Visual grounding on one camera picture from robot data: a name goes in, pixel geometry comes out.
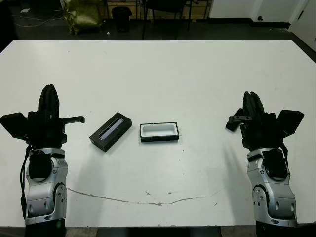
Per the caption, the black box lid with picture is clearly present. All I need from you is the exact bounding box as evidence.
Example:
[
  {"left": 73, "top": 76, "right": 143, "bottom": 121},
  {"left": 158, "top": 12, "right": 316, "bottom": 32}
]
[{"left": 89, "top": 112, "right": 132, "bottom": 152}]

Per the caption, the yellow-green plastic bag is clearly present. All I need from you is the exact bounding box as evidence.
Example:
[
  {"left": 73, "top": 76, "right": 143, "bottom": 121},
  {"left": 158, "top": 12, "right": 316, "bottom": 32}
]
[{"left": 61, "top": 0, "right": 102, "bottom": 35}]

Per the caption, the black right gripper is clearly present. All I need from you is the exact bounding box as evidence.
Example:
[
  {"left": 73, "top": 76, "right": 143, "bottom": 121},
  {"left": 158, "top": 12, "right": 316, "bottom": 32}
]
[{"left": 228, "top": 91, "right": 285, "bottom": 151}]

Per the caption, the black trash bin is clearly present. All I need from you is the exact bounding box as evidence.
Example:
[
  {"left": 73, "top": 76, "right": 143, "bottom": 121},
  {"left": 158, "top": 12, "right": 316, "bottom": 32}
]
[{"left": 111, "top": 6, "right": 131, "bottom": 33}]

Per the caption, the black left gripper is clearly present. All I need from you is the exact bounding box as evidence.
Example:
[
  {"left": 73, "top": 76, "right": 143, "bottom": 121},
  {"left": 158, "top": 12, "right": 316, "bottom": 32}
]
[{"left": 24, "top": 84, "right": 86, "bottom": 149}]

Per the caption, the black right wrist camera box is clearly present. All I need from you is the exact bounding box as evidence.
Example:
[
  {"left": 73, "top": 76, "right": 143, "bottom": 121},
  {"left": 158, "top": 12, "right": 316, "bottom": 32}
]
[{"left": 276, "top": 110, "right": 305, "bottom": 137}]

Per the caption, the thin light floor cable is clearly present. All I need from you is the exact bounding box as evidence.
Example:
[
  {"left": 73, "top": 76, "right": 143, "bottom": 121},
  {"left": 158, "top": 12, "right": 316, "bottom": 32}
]
[{"left": 14, "top": 9, "right": 65, "bottom": 28}]

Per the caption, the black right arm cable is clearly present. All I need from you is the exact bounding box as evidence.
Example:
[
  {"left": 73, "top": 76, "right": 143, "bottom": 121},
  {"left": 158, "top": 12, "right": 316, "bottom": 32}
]
[{"left": 280, "top": 139, "right": 290, "bottom": 168}]

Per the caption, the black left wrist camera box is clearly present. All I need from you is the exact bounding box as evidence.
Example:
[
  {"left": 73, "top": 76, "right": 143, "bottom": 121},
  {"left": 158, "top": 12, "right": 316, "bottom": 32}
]
[{"left": 0, "top": 113, "right": 28, "bottom": 139}]

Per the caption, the black office chair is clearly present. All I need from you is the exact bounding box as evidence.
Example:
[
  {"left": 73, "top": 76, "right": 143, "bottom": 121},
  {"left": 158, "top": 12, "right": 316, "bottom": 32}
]
[{"left": 142, "top": 0, "right": 192, "bottom": 40}]

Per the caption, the black box base white insert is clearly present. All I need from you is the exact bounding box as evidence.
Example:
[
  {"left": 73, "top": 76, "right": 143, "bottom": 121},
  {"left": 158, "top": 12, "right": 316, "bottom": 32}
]
[{"left": 139, "top": 121, "right": 180, "bottom": 143}]

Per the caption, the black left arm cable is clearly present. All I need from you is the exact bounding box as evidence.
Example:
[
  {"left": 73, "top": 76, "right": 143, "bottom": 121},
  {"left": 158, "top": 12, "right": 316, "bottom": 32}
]
[{"left": 19, "top": 145, "right": 32, "bottom": 220}]

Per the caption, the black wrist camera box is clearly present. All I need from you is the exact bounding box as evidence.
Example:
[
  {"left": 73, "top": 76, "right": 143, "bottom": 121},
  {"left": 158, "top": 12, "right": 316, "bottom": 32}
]
[
  {"left": 0, "top": 113, "right": 28, "bottom": 139},
  {"left": 276, "top": 110, "right": 305, "bottom": 137}
]

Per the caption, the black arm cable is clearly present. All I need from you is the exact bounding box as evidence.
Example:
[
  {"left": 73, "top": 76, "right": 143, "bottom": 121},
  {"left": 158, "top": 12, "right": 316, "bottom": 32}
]
[
  {"left": 280, "top": 139, "right": 290, "bottom": 168},
  {"left": 19, "top": 145, "right": 32, "bottom": 220}
]

